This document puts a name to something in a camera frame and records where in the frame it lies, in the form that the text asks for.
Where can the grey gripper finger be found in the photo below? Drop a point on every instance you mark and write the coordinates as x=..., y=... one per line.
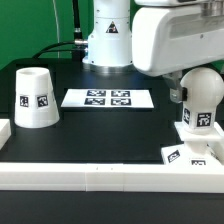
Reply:
x=177, y=92

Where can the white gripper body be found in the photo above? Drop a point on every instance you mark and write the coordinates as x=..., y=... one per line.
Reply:
x=169, y=39

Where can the white lamp bulb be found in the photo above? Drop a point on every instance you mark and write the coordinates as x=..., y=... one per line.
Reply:
x=205, y=90

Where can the white lamp base with tags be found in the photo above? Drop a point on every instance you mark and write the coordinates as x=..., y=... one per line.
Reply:
x=195, y=149

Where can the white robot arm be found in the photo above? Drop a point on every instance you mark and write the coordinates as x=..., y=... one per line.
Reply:
x=110, y=43

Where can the white lamp shade with tags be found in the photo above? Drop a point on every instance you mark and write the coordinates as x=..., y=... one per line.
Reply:
x=35, y=104

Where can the white right fence block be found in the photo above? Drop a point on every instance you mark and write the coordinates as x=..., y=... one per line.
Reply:
x=217, y=143

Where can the white fence block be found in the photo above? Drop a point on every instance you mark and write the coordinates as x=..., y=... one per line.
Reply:
x=217, y=143
x=5, y=131

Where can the white fiducial tag board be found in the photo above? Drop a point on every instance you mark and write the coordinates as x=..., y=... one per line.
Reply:
x=108, y=98

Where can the white front fence bar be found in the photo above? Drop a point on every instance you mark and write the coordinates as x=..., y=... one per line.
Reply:
x=110, y=177

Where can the white left fence block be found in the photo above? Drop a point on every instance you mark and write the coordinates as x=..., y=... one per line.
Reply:
x=5, y=131

